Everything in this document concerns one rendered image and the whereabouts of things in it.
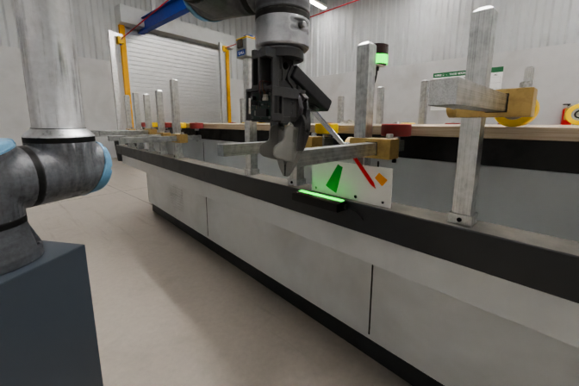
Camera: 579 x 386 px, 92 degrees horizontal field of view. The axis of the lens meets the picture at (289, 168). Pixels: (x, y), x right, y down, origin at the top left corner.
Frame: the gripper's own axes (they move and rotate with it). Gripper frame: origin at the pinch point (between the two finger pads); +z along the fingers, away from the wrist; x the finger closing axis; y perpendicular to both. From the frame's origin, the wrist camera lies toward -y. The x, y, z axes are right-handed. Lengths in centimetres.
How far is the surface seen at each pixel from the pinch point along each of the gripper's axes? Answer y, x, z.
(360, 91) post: -29.0, -4.5, -16.9
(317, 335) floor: -49, -32, 82
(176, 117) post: -30, -127, -11
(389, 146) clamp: -28.6, 4.5, -3.5
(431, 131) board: -45.5, 7.7, -7.1
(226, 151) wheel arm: -0.7, -23.5, -1.4
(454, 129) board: -45.5, 13.4, -7.6
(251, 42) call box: -29, -52, -38
